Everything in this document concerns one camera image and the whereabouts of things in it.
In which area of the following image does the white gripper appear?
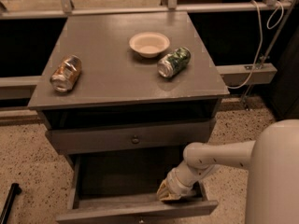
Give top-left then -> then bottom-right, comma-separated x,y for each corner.
156,167 -> 198,203

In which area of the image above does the grey drawer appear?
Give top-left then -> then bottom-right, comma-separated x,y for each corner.
57,152 -> 218,224
46,119 -> 216,155

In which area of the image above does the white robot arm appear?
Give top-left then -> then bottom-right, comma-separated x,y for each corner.
157,119 -> 299,224

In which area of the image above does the grey top drawer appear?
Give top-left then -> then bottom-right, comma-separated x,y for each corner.
46,119 -> 216,155

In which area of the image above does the grey wooden drawer cabinet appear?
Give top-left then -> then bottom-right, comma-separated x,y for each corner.
27,10 -> 231,203

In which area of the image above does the green soda can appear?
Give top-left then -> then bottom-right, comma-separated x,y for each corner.
157,47 -> 191,78

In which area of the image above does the white paper bowl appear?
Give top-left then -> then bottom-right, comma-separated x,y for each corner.
129,32 -> 170,58

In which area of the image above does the orange soda can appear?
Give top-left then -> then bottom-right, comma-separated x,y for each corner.
50,55 -> 82,92

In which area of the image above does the grey metal frame rail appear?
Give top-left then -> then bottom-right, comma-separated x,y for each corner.
0,0 -> 299,101

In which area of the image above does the white cable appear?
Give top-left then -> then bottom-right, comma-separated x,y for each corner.
225,0 -> 285,91

